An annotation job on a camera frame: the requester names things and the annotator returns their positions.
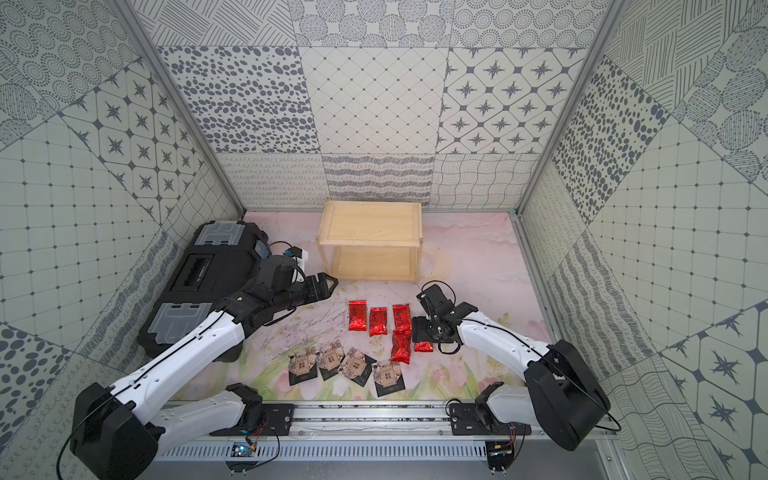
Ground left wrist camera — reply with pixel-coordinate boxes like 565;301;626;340
283;246;309;270

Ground red tea bag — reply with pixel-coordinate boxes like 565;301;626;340
392;304;412;333
390;331;412;364
348;300;368;332
413;341;434;353
369;307;388;337

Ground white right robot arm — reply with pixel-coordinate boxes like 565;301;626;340
412;281;611;451

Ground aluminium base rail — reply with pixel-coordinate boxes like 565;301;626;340
128;400;619;463

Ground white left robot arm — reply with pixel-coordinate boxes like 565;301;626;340
63;255;339;479

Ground brown patterned tea bag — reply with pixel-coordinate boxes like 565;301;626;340
373;362;405;397
317;340;345;381
338;348;376;387
288;348;318;386

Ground light wooden shelf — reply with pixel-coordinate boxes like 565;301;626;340
316;200;423;283

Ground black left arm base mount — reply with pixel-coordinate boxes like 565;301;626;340
210;383;296;437

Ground green circuit board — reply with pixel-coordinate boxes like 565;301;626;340
229;442;255;459

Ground black plastic toolbox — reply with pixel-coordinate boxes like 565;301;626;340
137;220;270;358

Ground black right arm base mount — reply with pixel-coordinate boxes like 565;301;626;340
444;381;532;436

